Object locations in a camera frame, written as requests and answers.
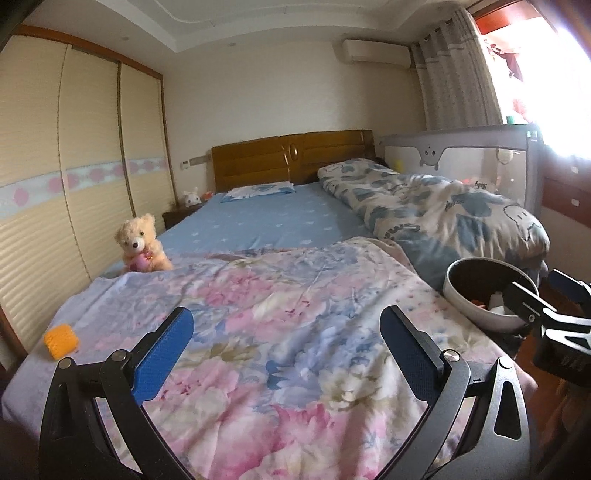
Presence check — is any orange ridged toy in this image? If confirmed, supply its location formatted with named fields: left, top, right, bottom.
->
left=44, top=324, right=79, bottom=361

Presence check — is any wooden bed headboard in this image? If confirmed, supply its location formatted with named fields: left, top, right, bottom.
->
left=211, top=129, right=375, bottom=193

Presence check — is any blue bed sheet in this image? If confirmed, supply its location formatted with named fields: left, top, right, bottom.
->
left=99, top=182, right=384, bottom=280

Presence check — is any wooden dresser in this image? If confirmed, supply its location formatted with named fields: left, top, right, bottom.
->
left=540, top=152, right=591, bottom=259

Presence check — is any beige teddy bear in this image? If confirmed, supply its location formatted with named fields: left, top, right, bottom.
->
left=115, top=213, right=174, bottom=273

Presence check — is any cream sliding door wardrobe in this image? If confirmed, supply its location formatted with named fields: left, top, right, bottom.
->
left=0, top=25, right=175, bottom=365

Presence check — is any pink floral blanket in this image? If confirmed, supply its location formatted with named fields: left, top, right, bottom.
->
left=2, top=236, right=536, bottom=480

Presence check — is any grey curtain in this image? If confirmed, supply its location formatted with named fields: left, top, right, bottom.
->
left=410, top=7, right=504, bottom=132

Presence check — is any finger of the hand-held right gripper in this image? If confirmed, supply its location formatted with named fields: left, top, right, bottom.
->
left=502, top=281, right=557, bottom=330
left=547, top=269, right=591, bottom=303

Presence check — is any dark wooden nightstand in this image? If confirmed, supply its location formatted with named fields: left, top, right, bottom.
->
left=163, top=203, right=204, bottom=230

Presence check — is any white air conditioner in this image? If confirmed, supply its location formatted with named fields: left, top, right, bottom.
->
left=342, top=39, right=413, bottom=70

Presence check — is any blue patterned pillow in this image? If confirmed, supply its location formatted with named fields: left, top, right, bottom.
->
left=220, top=181, right=296, bottom=203

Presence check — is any white blue patterned quilt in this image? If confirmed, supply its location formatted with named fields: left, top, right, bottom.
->
left=318, top=158, right=551, bottom=291

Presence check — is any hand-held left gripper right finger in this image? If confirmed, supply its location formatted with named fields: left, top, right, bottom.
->
left=379, top=305, right=539, bottom=480

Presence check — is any bright window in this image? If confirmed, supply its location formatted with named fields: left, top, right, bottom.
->
left=475, top=0, right=591, bottom=158

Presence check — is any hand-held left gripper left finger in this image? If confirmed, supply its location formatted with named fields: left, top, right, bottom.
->
left=39, top=306, right=195, bottom=480

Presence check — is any grey mesh bed rail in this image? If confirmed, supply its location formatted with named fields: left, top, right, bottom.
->
left=381, top=124, right=542, bottom=217

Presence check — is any white bin with dark inside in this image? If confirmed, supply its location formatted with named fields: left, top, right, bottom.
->
left=443, top=257, right=541, bottom=333

